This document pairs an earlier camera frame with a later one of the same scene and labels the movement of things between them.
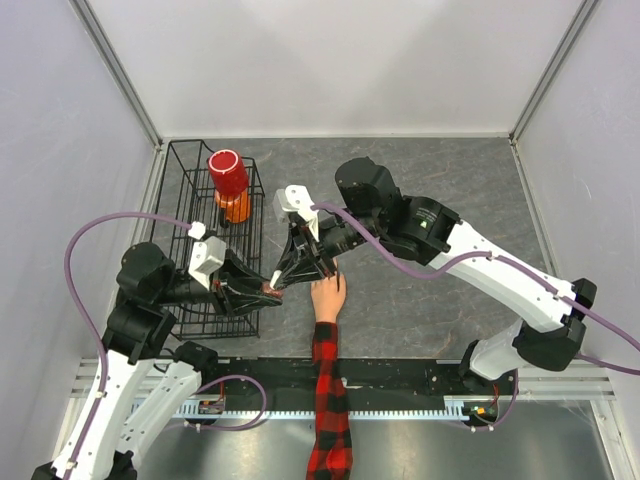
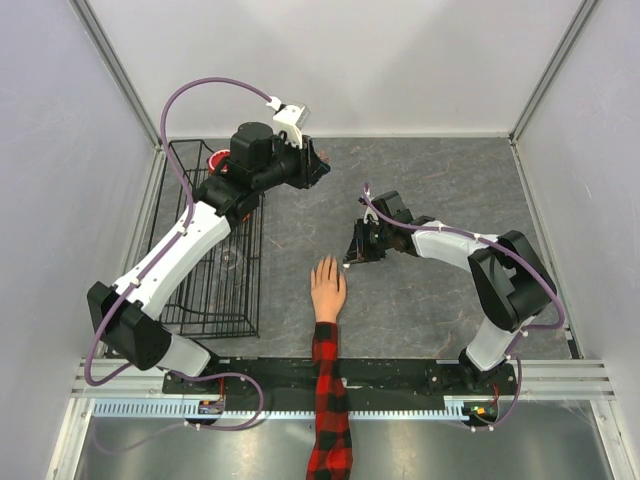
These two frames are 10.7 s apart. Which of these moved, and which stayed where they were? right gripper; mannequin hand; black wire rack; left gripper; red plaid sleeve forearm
Moved: left gripper; right gripper
Stayed: mannequin hand; red plaid sleeve forearm; black wire rack
